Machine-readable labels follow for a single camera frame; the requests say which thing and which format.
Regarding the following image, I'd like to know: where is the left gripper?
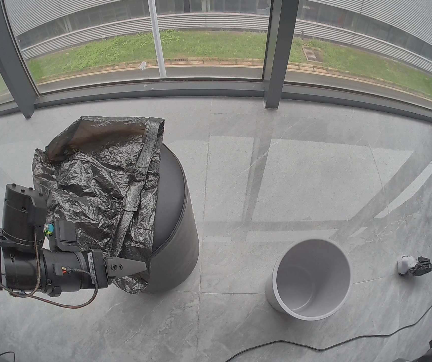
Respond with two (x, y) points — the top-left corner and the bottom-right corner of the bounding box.
(39, 249), (148, 292)

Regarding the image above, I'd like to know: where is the black plastic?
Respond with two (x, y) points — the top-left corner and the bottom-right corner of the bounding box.
(412, 256), (432, 277)

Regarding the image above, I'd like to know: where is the black plastic bag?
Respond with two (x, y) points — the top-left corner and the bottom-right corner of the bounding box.
(32, 115), (165, 295)

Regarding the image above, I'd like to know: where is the white trash bin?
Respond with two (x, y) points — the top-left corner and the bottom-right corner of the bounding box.
(265, 238), (353, 321)

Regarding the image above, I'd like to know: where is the dark grey round stool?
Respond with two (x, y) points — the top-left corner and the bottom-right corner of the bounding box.
(141, 142), (201, 294)

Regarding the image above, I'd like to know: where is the window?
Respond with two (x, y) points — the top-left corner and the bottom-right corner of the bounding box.
(0, 0), (432, 135)

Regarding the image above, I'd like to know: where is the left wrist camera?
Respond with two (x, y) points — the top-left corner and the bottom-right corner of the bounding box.
(48, 219), (78, 252)

